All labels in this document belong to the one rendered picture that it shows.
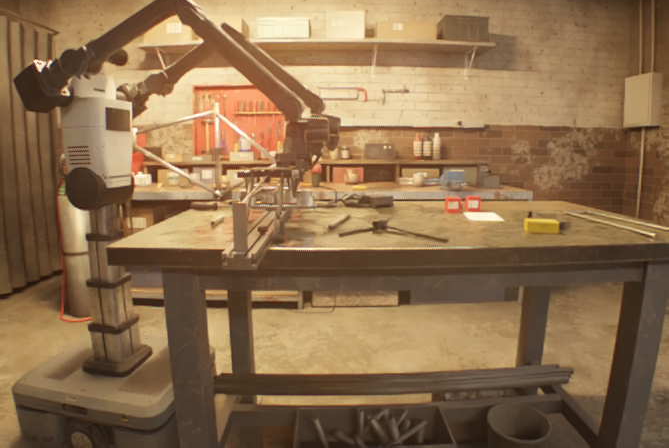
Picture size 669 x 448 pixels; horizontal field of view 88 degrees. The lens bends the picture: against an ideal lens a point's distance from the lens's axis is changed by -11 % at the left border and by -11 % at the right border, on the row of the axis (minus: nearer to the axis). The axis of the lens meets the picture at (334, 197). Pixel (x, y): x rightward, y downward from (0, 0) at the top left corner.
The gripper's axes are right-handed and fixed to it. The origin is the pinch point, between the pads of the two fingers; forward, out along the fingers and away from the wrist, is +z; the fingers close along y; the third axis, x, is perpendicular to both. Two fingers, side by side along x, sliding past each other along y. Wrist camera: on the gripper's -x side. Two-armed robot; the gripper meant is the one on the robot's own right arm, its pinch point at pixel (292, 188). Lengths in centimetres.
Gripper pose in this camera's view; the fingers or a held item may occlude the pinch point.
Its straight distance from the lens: 105.7
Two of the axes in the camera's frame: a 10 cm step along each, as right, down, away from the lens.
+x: 0.1, -3.9, -9.2
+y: -10.0, 0.0, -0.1
